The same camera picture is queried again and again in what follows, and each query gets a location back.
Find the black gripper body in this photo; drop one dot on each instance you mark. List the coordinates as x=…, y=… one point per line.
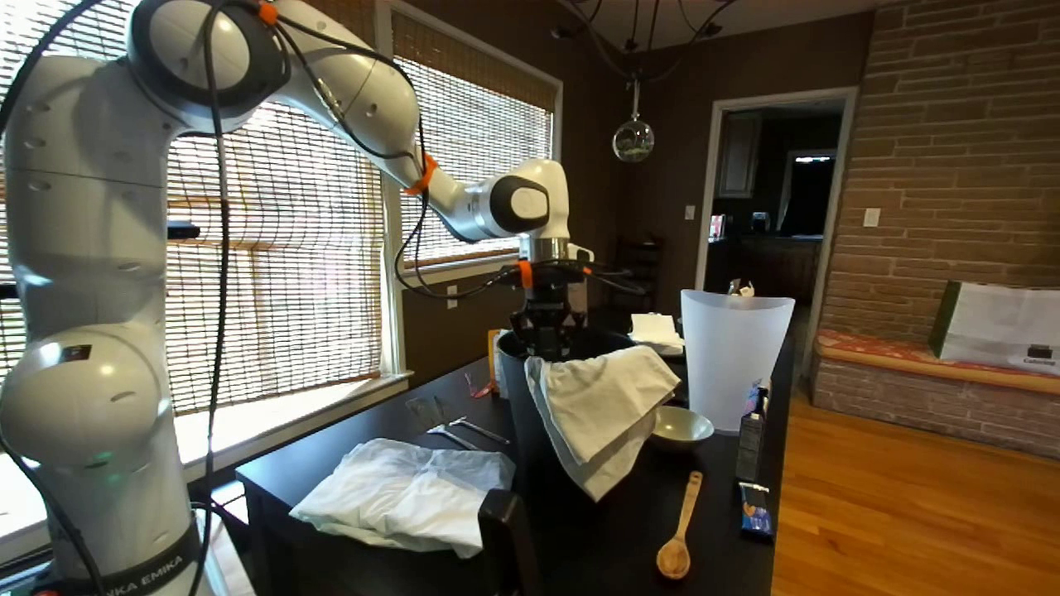
x=556, y=299

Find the white cloth towel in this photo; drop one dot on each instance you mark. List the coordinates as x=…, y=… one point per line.
x=602, y=407
x=400, y=497

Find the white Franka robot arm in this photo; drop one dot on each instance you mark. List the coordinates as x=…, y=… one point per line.
x=86, y=277

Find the white folded napkins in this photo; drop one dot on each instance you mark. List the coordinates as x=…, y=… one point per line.
x=658, y=332

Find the metal tongs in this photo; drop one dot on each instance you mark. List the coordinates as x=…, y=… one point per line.
x=482, y=433

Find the square slotted metal spatula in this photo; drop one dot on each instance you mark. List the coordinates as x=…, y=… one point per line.
x=452, y=438

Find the hanging glass globe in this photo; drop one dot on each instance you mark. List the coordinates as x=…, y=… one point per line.
x=633, y=141

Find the grey ceramic bowl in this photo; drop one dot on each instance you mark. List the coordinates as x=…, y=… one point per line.
x=684, y=425

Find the white translucent plastic container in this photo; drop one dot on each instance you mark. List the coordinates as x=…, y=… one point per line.
x=735, y=353

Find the narrow bamboo window blind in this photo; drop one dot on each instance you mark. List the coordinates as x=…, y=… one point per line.
x=484, y=121

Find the black bottle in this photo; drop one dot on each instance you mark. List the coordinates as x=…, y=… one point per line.
x=752, y=440

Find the wide bamboo window blind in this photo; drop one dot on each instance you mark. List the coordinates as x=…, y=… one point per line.
x=299, y=277

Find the wooden spoon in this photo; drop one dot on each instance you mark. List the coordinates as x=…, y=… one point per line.
x=675, y=556

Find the brick hearth bench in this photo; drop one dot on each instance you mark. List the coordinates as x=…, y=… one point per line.
x=929, y=403

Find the white light switch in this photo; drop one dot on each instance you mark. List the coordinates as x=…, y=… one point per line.
x=873, y=215

